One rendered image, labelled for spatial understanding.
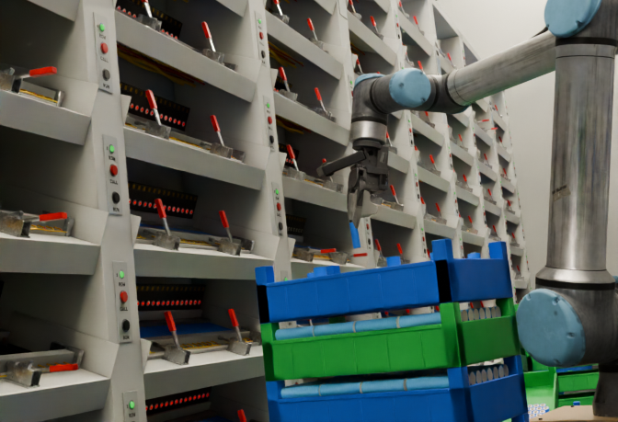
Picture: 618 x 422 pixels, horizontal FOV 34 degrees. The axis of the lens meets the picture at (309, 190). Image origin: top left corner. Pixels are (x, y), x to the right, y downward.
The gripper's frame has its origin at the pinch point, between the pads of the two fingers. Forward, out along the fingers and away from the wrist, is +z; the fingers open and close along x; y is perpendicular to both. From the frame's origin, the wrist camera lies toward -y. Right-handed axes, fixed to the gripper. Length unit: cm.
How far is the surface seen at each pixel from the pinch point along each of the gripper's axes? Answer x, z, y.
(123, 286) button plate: -74, 28, -59
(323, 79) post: 40, -48, 0
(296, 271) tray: -8.2, 14.3, -14.9
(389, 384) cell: -104, 39, -26
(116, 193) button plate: -75, 14, -62
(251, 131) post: -19.7, -13.7, -30.9
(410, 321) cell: -107, 31, -25
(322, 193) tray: 11.1, -8.4, -5.1
